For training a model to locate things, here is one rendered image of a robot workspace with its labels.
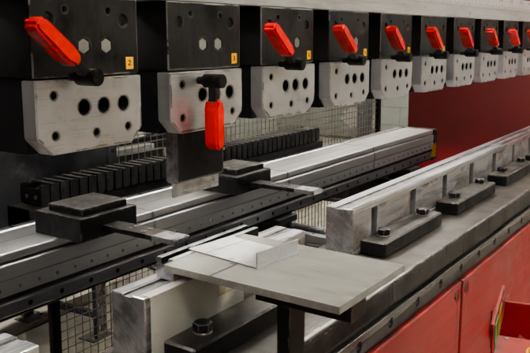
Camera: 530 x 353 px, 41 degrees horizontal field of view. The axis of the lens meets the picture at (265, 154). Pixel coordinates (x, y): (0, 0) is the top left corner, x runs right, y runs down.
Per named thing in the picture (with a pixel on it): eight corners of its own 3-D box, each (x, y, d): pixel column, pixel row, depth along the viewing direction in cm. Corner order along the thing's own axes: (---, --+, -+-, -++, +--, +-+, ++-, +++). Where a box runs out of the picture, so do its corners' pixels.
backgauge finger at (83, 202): (154, 261, 100) (153, 227, 99) (35, 232, 114) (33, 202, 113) (207, 241, 110) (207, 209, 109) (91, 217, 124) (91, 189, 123)
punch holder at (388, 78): (380, 99, 137) (382, 13, 134) (341, 98, 142) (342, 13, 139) (411, 94, 149) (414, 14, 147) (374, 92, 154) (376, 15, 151)
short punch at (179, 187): (177, 198, 96) (177, 129, 94) (166, 197, 97) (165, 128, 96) (223, 186, 104) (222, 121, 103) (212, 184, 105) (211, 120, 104)
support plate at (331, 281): (339, 315, 79) (339, 306, 79) (163, 271, 94) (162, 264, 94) (404, 271, 94) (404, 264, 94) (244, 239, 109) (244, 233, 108)
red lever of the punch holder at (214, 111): (219, 151, 90) (218, 74, 89) (194, 148, 93) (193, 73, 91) (228, 150, 92) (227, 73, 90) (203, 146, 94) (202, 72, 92)
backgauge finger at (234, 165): (301, 206, 132) (302, 180, 131) (194, 189, 147) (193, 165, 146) (333, 194, 142) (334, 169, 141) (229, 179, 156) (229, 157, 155)
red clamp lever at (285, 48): (280, 20, 99) (307, 63, 106) (256, 20, 101) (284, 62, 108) (275, 29, 98) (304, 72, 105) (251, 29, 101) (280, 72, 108)
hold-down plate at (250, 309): (194, 373, 90) (194, 350, 90) (162, 362, 93) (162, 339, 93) (315, 300, 115) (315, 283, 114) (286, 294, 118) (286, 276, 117)
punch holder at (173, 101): (171, 135, 88) (168, 0, 86) (122, 130, 93) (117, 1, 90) (242, 123, 101) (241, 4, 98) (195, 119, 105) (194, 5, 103)
